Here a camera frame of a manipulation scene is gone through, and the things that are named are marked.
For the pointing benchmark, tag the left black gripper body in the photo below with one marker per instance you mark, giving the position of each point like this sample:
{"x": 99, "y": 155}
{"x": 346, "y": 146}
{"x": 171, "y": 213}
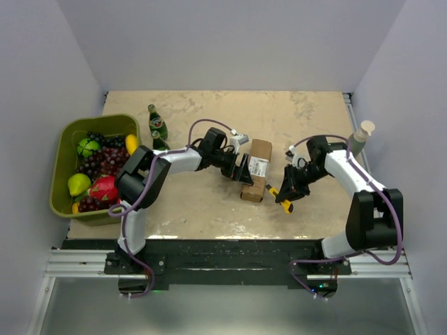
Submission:
{"x": 225, "y": 162}

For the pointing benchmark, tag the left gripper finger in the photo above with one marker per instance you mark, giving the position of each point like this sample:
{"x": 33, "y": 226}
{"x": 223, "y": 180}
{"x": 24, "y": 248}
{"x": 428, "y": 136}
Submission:
{"x": 244, "y": 165}
{"x": 243, "y": 175}

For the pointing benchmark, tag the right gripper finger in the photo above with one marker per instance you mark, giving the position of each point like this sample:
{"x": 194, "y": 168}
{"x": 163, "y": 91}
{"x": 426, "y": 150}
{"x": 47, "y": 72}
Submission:
{"x": 287, "y": 183}
{"x": 292, "y": 195}

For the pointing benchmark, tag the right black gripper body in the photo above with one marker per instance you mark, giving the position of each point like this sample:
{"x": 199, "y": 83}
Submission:
{"x": 302, "y": 177}

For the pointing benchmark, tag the brown cardboard express box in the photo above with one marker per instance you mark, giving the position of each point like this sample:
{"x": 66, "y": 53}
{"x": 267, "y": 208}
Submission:
{"x": 259, "y": 164}

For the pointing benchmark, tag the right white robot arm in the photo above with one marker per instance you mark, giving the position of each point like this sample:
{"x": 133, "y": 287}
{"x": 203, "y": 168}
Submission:
{"x": 375, "y": 220}

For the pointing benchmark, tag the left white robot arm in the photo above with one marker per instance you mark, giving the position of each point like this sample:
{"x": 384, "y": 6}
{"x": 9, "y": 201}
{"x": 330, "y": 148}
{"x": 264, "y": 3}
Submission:
{"x": 141, "y": 179}

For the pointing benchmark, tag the green glass bottle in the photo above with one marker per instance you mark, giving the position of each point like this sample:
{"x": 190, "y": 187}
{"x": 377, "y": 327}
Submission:
{"x": 156, "y": 122}
{"x": 158, "y": 143}

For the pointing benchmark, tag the beige cup bottle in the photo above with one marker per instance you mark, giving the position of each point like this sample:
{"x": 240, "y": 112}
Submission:
{"x": 358, "y": 139}

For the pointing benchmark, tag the yellow lemon fruit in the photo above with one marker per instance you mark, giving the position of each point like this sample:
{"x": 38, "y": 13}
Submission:
{"x": 131, "y": 143}

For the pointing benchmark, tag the dark black grape bunch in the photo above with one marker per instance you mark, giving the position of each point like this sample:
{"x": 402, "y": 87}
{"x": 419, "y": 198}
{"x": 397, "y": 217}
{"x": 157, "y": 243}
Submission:
{"x": 112, "y": 141}

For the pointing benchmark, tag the red purple grape bunch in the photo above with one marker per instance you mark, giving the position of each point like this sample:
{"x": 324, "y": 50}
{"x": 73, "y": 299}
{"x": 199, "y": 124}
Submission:
{"x": 104, "y": 162}

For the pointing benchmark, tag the red dragon fruit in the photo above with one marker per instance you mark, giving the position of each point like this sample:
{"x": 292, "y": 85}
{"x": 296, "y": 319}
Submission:
{"x": 104, "y": 189}

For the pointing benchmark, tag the lower dark red grapes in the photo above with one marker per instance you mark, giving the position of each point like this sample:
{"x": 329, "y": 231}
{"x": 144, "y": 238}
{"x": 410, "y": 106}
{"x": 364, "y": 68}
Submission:
{"x": 90, "y": 203}

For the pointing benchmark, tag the yellow green pear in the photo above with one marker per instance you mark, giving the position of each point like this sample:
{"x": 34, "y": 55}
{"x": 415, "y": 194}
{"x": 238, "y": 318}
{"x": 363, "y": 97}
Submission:
{"x": 78, "y": 184}

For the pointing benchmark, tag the olive green plastic bin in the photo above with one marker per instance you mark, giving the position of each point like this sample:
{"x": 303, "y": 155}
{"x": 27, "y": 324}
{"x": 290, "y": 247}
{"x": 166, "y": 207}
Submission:
{"x": 67, "y": 160}

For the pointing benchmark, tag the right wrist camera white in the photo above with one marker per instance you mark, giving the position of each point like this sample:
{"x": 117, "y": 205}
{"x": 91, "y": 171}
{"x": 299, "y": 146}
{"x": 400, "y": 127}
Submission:
{"x": 295, "y": 155}

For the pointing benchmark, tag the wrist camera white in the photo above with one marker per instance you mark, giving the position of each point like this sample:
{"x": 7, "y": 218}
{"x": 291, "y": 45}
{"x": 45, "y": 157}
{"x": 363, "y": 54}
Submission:
{"x": 237, "y": 140}
{"x": 295, "y": 155}

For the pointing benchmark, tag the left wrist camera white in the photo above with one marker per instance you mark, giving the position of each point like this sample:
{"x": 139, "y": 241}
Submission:
{"x": 237, "y": 140}

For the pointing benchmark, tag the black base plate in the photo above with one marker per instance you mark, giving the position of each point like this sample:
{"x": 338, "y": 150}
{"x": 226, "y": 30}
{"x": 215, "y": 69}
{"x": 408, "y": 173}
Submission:
{"x": 166, "y": 262}

